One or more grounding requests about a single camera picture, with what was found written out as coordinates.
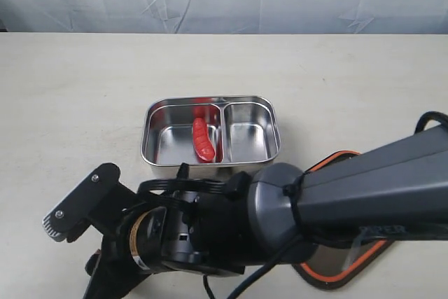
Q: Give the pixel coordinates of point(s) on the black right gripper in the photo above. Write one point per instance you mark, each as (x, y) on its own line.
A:
(146, 234)

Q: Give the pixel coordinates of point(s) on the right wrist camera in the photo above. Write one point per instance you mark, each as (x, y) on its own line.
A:
(84, 201)

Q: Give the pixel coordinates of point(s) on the red sausage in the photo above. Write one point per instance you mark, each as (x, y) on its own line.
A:
(201, 141)

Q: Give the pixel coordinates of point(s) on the steel two-compartment lunch box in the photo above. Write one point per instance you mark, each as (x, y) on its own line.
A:
(242, 129)

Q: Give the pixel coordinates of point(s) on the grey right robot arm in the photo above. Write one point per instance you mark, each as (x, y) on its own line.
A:
(280, 215)

